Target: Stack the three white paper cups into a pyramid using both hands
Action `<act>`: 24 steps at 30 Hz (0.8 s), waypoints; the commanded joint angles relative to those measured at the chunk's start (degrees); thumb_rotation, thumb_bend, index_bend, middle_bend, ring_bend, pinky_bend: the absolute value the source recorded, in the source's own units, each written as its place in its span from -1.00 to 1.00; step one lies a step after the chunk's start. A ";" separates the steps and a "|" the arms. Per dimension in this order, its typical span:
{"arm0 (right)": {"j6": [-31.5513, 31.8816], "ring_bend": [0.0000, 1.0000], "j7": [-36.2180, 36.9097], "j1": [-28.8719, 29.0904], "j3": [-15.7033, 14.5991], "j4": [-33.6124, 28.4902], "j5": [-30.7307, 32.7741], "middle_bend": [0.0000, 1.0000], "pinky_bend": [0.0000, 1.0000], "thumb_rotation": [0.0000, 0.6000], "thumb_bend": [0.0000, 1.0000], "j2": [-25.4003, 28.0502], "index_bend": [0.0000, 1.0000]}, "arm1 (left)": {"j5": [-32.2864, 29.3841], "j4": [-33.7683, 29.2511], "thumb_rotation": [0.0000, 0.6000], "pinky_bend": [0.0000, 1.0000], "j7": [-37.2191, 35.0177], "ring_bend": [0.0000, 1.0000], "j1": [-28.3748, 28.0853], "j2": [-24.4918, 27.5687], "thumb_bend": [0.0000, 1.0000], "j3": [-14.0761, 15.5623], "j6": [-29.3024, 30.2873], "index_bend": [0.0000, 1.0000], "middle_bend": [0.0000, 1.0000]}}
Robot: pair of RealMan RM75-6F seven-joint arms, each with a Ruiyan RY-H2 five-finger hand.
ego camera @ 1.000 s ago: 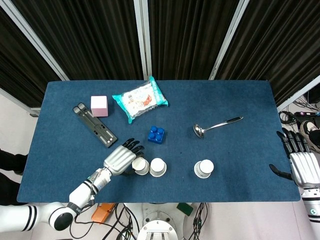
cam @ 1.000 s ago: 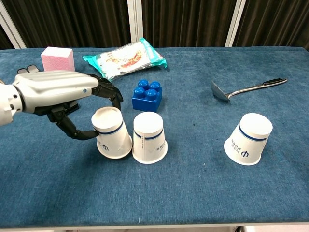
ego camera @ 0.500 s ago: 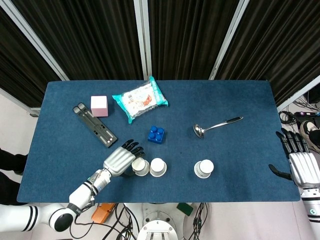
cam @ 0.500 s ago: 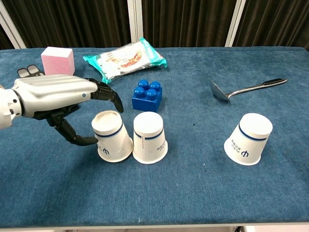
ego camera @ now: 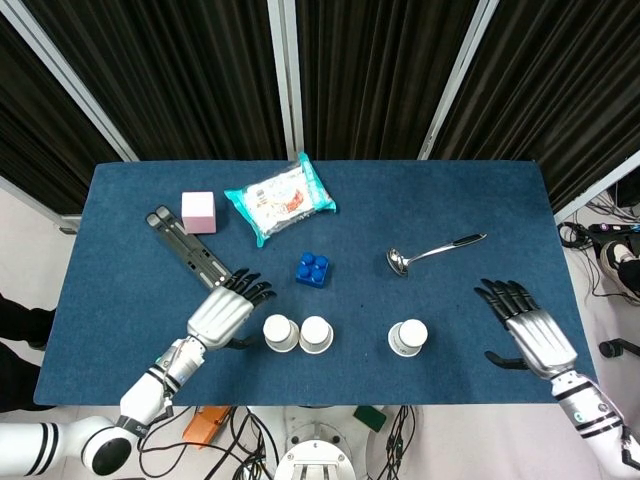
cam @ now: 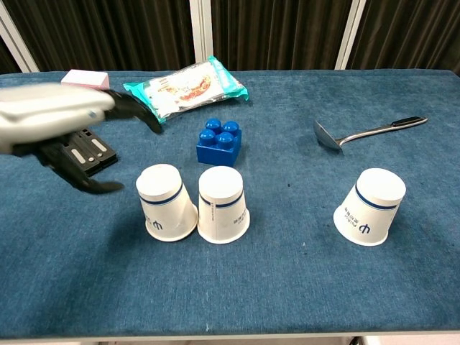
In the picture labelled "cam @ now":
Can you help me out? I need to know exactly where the blue table cloth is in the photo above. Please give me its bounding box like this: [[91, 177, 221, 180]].
[[0, 68, 460, 341]]

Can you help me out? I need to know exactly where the pink foam cube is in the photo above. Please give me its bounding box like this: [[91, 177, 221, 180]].
[[60, 69, 111, 91]]

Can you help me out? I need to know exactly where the blue toy building brick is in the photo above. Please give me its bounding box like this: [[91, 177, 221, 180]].
[[195, 117, 243, 168]]

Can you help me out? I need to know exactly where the white frame post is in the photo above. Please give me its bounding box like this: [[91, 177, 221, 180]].
[[334, 0, 367, 70], [189, 0, 213, 71], [0, 3, 40, 73]]

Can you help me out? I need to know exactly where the steel ladle black handle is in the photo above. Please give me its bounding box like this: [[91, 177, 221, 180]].
[[313, 115, 429, 152]]

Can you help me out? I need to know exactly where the teal snack packet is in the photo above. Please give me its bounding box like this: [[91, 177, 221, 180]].
[[122, 55, 250, 124]]

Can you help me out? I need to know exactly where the black folding stand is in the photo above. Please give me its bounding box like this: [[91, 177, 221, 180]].
[[59, 127, 119, 177]]

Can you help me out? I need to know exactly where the black curtain panel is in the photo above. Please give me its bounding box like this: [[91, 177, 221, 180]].
[[3, 0, 197, 73], [211, 0, 355, 71], [0, 35, 22, 75], [346, 0, 460, 71]]

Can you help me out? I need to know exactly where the white paper cup blue band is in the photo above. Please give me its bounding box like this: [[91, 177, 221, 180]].
[[333, 167, 407, 247], [135, 163, 199, 242], [197, 165, 251, 245]]

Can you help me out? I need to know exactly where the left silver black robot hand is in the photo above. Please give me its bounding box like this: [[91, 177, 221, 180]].
[[0, 83, 162, 195]]

